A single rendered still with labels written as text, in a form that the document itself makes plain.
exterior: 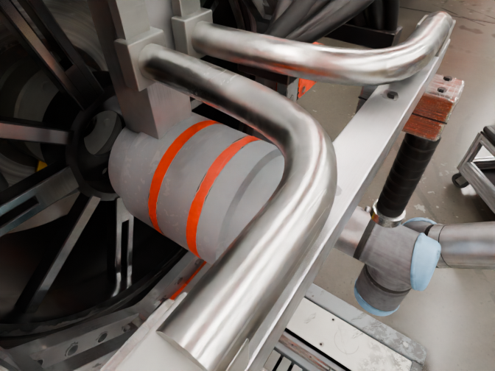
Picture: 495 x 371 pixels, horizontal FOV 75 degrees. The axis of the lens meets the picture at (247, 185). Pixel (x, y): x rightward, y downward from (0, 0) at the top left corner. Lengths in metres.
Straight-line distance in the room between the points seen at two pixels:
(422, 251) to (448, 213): 1.11
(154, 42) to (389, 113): 0.18
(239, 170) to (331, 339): 0.89
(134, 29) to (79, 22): 0.30
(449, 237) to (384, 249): 0.17
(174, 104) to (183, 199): 0.09
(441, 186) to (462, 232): 1.11
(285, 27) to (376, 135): 0.14
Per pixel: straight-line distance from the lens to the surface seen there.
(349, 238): 0.60
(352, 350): 1.13
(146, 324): 0.18
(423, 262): 0.60
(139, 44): 0.26
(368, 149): 0.22
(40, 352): 0.45
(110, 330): 0.52
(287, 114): 0.18
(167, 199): 0.31
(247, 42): 0.27
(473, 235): 0.71
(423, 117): 0.38
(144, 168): 0.33
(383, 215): 0.48
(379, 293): 0.67
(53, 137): 0.39
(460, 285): 1.48
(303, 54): 0.26
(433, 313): 1.37
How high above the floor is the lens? 1.11
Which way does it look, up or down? 45 degrees down
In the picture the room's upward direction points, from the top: straight up
